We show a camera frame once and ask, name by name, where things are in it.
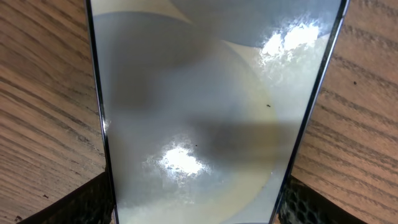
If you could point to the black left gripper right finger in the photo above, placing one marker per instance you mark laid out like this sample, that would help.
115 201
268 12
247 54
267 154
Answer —
302 205

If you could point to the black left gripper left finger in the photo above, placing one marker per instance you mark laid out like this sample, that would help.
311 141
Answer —
92 203

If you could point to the Samsung Galaxy smartphone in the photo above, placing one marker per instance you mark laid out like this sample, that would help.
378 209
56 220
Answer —
204 103

